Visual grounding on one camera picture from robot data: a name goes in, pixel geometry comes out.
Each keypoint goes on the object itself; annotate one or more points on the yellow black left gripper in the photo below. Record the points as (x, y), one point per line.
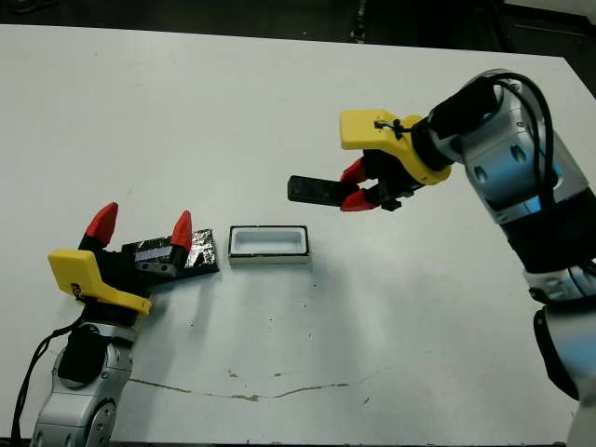
(74, 270)

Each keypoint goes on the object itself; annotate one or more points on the black stand leg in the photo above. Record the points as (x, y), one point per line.
(361, 23)

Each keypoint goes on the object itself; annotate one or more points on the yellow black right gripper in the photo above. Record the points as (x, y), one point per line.
(368, 130)

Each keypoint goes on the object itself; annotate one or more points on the black slim camera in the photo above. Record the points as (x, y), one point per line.
(309, 188)

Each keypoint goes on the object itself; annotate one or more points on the glossy black box lid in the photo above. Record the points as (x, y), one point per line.
(202, 253)

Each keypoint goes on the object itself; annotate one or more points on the white lined camera box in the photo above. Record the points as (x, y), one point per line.
(270, 261)

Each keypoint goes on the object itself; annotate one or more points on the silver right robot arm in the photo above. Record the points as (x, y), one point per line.
(507, 158)

